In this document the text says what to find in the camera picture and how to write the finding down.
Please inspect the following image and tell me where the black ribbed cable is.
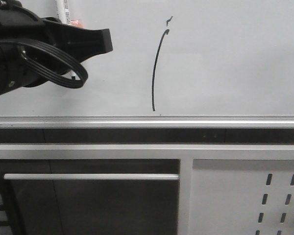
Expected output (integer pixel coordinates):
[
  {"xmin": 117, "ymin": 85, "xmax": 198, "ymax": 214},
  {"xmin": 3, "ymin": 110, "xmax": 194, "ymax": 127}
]
[{"xmin": 0, "ymin": 39, "xmax": 89, "ymax": 89}]

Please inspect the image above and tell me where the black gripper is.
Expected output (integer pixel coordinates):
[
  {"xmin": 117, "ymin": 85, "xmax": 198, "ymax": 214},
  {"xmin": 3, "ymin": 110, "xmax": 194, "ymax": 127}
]
[{"xmin": 0, "ymin": 0, "xmax": 113, "ymax": 95}]

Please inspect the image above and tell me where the white perforated metal panel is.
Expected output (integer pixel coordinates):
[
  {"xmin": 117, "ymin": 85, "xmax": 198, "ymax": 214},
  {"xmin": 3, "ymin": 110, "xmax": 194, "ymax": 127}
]
[{"xmin": 189, "ymin": 160, "xmax": 294, "ymax": 235}]

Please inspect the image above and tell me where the white whiteboard marker pen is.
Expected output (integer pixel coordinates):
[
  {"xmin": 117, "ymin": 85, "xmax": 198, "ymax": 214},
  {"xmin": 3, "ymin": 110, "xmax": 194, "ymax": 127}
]
[{"xmin": 54, "ymin": 0, "xmax": 76, "ymax": 79}]

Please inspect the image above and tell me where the red round magnet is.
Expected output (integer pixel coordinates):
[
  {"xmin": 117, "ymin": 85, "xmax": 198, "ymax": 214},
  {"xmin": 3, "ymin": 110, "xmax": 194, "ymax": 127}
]
[{"xmin": 71, "ymin": 20, "xmax": 84, "ymax": 28}]

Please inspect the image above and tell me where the large white whiteboard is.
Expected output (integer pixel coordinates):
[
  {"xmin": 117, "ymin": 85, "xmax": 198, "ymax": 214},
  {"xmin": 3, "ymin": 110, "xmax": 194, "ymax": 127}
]
[{"xmin": 0, "ymin": 0, "xmax": 294, "ymax": 128}]

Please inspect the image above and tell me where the grey metal stand frame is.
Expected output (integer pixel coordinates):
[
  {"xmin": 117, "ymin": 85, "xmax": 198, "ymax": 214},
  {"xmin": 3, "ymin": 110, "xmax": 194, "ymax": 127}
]
[{"xmin": 0, "ymin": 144, "xmax": 294, "ymax": 235}]

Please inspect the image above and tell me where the white horizontal rail bar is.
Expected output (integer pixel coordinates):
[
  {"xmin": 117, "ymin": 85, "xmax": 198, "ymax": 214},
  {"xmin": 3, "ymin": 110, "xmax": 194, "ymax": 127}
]
[{"xmin": 3, "ymin": 173, "xmax": 179, "ymax": 181}]

